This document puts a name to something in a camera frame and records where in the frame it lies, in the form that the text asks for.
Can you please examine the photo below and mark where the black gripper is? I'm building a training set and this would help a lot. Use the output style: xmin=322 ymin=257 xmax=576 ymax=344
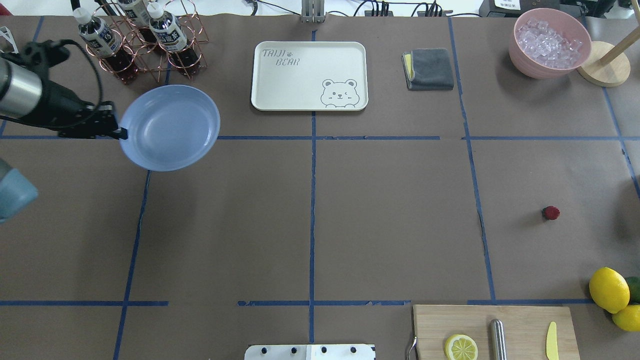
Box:
xmin=58 ymin=101 xmax=129 ymax=141

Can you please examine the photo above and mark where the blue plate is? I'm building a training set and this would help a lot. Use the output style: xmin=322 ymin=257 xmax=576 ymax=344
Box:
xmin=119 ymin=84 xmax=221 ymax=172

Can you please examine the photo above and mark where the red strawberry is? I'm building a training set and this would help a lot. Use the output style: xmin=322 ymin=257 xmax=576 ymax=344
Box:
xmin=541 ymin=205 xmax=561 ymax=221

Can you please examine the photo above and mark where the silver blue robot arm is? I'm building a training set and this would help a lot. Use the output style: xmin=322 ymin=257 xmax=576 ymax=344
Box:
xmin=0 ymin=39 xmax=129 ymax=141

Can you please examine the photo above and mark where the front dark drink bottle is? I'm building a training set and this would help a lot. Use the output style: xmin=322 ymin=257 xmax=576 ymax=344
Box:
xmin=72 ymin=7 xmax=138 ymax=84

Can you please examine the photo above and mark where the dark drink bottle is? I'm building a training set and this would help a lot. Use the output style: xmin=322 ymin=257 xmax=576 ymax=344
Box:
xmin=116 ymin=0 xmax=163 ymax=54
xmin=146 ymin=1 xmax=201 ymax=77
xmin=72 ymin=7 xmax=138 ymax=84

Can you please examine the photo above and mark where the rear dark drink bottle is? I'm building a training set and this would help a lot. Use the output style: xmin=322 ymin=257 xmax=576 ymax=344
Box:
xmin=146 ymin=1 xmax=201 ymax=77

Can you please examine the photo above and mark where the middle dark drink bottle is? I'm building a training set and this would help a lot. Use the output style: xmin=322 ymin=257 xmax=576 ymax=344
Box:
xmin=116 ymin=0 xmax=163 ymax=54

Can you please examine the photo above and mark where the cream bear tray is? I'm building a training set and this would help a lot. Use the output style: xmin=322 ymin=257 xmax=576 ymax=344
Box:
xmin=250 ymin=41 xmax=370 ymax=112

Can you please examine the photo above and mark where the grey folded cloth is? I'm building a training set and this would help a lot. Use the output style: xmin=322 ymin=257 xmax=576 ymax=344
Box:
xmin=401 ymin=48 xmax=454 ymax=91

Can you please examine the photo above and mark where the halved lemon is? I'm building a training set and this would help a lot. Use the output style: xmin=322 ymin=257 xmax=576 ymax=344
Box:
xmin=443 ymin=333 xmax=479 ymax=360

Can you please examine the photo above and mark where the pink bowl of ice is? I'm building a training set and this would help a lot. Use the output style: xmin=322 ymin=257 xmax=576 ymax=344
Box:
xmin=509 ymin=7 xmax=592 ymax=79

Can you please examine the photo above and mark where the wooden cutting board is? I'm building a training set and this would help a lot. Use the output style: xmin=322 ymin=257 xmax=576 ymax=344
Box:
xmin=413 ymin=304 xmax=581 ymax=360

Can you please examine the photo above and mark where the yellow plastic knife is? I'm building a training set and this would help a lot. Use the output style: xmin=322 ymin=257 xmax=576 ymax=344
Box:
xmin=545 ymin=321 xmax=559 ymax=360

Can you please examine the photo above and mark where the wooden stand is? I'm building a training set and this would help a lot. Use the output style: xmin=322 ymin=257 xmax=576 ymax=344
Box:
xmin=577 ymin=27 xmax=640 ymax=88

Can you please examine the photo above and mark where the large yellow lemon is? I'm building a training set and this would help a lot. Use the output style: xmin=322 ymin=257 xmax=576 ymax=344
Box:
xmin=589 ymin=267 xmax=631 ymax=314

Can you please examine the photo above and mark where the green lime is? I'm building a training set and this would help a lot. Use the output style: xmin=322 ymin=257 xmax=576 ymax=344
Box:
xmin=624 ymin=276 xmax=640 ymax=305

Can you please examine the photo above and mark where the small yellow lemon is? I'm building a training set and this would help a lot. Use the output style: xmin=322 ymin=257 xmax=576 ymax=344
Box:
xmin=611 ymin=304 xmax=640 ymax=332

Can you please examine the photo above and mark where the copper wire bottle rack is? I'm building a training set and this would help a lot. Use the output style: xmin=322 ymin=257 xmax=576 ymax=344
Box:
xmin=92 ymin=0 xmax=210 ymax=84

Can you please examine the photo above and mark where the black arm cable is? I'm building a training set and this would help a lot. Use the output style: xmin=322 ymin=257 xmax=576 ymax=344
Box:
xmin=0 ymin=40 xmax=104 ymax=123

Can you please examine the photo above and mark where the aluminium frame post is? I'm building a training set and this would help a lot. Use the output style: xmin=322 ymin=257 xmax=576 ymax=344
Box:
xmin=301 ymin=0 xmax=326 ymax=24

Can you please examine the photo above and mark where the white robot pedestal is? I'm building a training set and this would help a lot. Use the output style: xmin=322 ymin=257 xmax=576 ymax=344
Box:
xmin=244 ymin=343 xmax=377 ymax=360

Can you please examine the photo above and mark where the steel handled knife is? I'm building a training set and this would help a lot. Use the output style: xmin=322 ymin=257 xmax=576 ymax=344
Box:
xmin=489 ymin=318 xmax=508 ymax=360

